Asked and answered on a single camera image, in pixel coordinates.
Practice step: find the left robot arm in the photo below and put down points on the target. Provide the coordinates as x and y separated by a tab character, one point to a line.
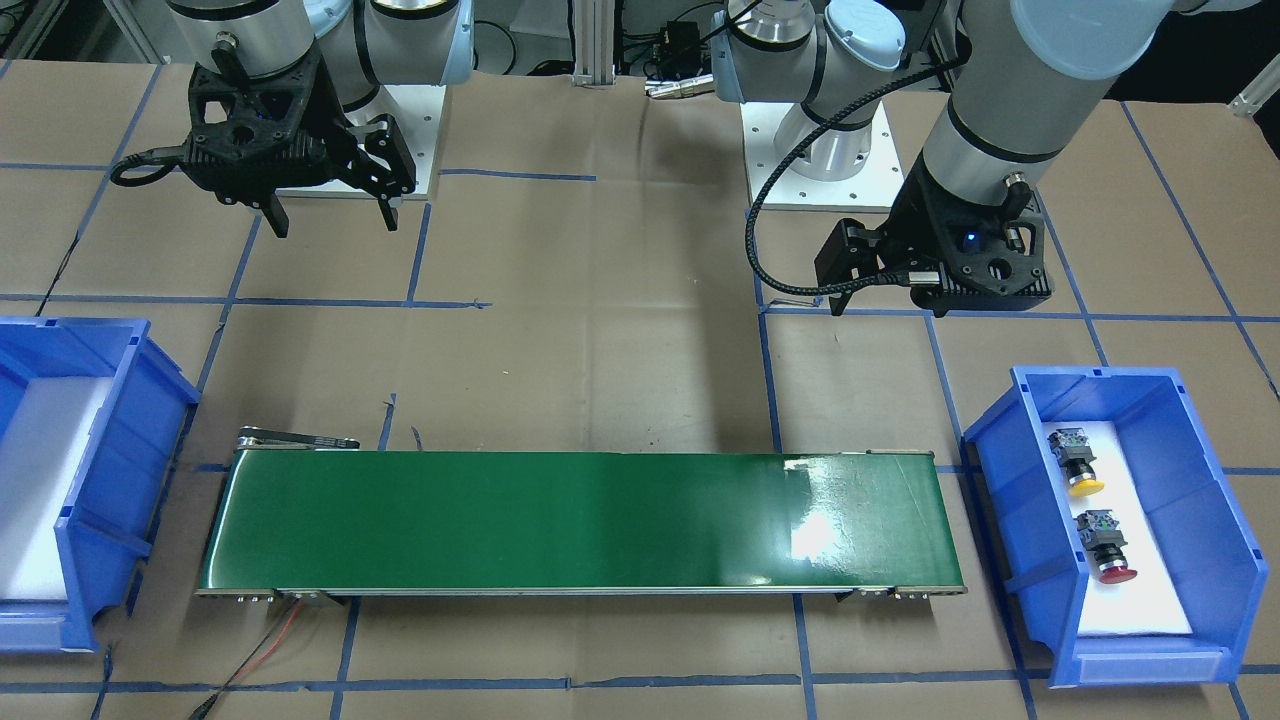
1033	73

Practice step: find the aluminium profile post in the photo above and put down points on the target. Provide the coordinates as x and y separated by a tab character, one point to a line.
594	42

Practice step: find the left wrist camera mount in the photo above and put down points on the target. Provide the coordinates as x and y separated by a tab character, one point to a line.
1024	281

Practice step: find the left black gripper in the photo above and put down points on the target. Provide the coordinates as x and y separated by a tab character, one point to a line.
916	222

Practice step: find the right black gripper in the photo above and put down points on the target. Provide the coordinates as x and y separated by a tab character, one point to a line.
333	127

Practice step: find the red push button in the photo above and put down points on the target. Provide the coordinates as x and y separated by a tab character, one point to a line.
1100	534

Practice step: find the green conveyor belt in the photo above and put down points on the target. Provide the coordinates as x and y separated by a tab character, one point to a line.
477	523

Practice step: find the blue bin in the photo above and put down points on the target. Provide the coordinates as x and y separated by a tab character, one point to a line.
106	525
1215	563

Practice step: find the yellow push button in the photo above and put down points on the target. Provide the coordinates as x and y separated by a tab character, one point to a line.
1073	452

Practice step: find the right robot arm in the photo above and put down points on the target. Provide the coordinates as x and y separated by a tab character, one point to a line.
373	45

